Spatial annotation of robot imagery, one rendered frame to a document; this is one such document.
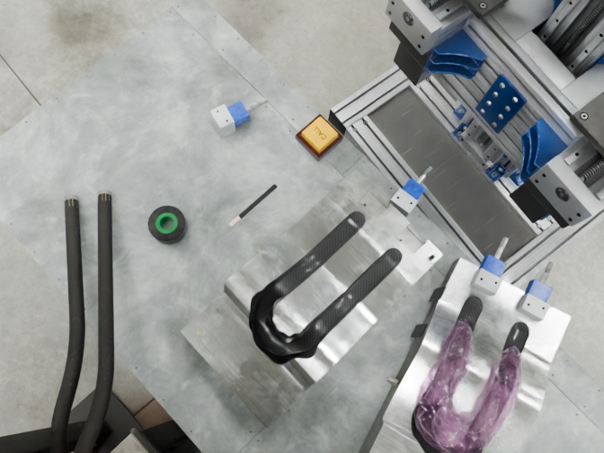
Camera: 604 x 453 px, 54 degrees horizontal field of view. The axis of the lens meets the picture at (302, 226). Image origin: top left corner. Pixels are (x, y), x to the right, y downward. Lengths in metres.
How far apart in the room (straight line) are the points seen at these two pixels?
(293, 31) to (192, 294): 1.44
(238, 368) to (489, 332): 0.52
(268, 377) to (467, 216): 1.06
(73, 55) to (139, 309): 1.43
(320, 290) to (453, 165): 1.01
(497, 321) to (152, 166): 0.83
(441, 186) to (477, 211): 0.14
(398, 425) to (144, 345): 0.55
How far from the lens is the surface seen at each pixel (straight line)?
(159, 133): 1.44
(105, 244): 1.32
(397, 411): 1.25
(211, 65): 1.50
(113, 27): 2.58
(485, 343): 1.30
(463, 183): 2.09
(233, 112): 1.39
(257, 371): 1.23
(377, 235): 1.26
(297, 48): 2.45
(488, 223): 2.07
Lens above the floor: 2.09
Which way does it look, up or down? 75 degrees down
